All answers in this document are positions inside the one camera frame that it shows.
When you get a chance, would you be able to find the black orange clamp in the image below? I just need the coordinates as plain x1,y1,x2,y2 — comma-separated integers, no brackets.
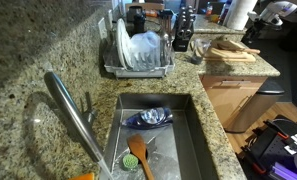
241,120,289,175

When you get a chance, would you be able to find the grey dish rack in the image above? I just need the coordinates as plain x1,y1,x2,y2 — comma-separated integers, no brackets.
103,44,175,78

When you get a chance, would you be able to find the clear glass cup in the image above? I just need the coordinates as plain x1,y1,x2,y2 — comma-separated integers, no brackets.
191,39,210,65

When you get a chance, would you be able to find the black coffee grinder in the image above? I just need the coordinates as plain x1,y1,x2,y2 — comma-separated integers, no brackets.
127,6,145,34

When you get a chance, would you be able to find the large wooden cutting board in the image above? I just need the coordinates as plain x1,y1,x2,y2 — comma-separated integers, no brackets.
199,40,256,62

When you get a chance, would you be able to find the steel cabinet door handle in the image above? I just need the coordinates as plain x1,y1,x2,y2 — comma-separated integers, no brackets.
235,96,250,112

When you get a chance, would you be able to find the white blue red container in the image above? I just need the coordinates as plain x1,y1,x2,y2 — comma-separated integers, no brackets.
206,2,213,16

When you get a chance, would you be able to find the white plate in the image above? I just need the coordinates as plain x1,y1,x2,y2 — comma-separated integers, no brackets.
116,18,134,70

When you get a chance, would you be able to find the clear plastic container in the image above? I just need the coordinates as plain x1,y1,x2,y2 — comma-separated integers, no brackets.
131,31,161,71

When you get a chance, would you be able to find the black knife block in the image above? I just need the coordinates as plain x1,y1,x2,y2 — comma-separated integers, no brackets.
172,6,195,52

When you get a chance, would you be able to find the blue dish wand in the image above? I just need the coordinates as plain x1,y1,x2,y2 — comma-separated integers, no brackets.
122,107,173,130

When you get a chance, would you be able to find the steel kitchen faucet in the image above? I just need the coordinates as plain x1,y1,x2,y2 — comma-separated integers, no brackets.
44,72,113,180

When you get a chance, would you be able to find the green round scrubber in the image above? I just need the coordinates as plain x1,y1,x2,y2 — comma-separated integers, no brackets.
122,154,139,170

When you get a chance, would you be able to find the white paper towel roll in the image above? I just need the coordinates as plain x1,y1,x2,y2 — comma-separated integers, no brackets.
224,0,257,30

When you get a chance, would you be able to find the steel trash can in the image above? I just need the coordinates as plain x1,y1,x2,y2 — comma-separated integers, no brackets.
225,80,285,133

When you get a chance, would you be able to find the stainless steel sink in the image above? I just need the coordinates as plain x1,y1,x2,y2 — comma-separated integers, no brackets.
105,93,219,180

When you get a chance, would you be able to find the small wooden cutting board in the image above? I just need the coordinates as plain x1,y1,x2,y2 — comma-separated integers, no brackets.
204,41,246,59

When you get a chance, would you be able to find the orange sponge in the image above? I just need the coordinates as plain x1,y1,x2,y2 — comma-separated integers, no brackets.
68,172,95,180

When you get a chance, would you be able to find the wooden spoon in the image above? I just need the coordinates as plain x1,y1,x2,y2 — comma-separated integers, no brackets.
217,41,260,54
127,134,155,180

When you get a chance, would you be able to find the wooden spoon in sink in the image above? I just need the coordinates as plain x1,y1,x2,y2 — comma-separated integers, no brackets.
127,134,155,180

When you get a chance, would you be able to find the steel drawer handle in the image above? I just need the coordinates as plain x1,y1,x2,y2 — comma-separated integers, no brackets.
221,80,251,84

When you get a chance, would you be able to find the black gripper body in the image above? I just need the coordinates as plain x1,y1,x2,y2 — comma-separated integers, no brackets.
242,20,268,45

